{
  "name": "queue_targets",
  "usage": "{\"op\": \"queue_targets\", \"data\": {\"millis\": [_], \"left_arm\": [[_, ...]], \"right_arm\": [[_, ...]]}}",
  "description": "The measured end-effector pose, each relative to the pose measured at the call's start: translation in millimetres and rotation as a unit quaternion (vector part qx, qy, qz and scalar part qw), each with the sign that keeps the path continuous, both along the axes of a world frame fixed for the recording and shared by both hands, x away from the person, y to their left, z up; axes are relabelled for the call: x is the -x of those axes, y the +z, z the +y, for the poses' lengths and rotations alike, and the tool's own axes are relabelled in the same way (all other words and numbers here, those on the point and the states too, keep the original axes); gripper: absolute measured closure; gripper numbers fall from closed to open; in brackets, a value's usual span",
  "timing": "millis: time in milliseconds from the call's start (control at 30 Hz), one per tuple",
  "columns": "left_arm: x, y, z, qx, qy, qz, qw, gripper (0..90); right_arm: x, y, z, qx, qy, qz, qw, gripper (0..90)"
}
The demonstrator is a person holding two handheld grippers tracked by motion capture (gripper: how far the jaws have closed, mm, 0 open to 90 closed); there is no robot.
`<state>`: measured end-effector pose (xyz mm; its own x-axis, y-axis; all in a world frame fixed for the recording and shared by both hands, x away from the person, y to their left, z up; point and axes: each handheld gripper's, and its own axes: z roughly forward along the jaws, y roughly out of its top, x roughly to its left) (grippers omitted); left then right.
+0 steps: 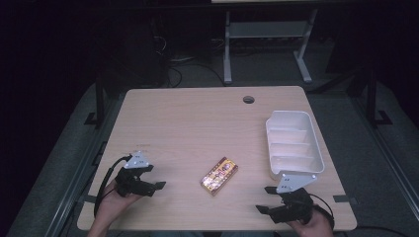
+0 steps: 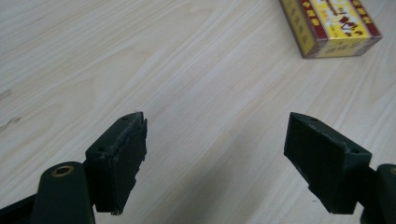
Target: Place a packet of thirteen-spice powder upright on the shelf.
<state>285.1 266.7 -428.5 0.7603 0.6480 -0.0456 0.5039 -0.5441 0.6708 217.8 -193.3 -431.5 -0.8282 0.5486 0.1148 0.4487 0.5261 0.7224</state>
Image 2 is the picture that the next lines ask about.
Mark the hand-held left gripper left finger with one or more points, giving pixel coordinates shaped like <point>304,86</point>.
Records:
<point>116,168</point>

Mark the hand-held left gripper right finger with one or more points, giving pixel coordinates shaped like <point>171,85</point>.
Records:
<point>327,168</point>

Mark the yellow and red box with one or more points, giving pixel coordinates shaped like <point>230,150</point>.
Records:
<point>331,26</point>

